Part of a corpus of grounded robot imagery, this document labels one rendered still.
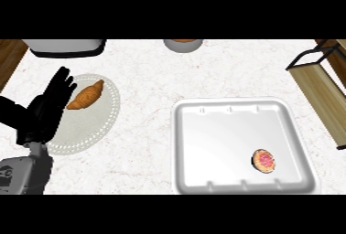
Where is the white and black appliance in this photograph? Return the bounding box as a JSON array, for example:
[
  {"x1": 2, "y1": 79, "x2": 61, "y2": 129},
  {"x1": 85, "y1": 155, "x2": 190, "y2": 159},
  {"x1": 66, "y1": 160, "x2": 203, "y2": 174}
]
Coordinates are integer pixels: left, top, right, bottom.
[{"x1": 21, "y1": 38, "x2": 109, "y2": 59}]

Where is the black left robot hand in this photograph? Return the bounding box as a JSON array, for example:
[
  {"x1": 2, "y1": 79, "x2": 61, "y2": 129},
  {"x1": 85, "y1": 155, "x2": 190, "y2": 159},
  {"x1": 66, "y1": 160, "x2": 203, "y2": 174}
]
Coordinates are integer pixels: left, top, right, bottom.
[{"x1": 0, "y1": 66, "x2": 79, "y2": 146}]

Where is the brown croissant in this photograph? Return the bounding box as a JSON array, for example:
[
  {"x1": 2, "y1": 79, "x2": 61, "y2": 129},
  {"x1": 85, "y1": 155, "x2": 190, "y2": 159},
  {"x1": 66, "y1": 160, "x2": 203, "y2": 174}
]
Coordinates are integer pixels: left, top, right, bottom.
[{"x1": 66, "y1": 79, "x2": 106, "y2": 111}]

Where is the white oval doily placemat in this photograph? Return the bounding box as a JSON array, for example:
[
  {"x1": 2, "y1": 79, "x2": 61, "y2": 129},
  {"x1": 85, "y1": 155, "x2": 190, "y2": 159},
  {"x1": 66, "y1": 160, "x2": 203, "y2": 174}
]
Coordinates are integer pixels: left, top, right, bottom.
[{"x1": 45, "y1": 73, "x2": 122, "y2": 156}]

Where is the pink-topped round tart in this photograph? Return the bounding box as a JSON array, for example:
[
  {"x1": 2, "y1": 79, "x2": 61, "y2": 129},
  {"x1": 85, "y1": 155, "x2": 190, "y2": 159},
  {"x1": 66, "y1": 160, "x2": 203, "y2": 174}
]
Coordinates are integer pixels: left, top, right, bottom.
[{"x1": 250, "y1": 148, "x2": 279, "y2": 175}]

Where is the white plastic tray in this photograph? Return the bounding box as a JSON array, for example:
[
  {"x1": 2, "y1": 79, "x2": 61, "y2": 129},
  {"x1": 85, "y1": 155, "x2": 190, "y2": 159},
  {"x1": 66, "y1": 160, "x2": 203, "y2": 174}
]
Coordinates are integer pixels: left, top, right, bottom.
[{"x1": 171, "y1": 97, "x2": 323, "y2": 196}]

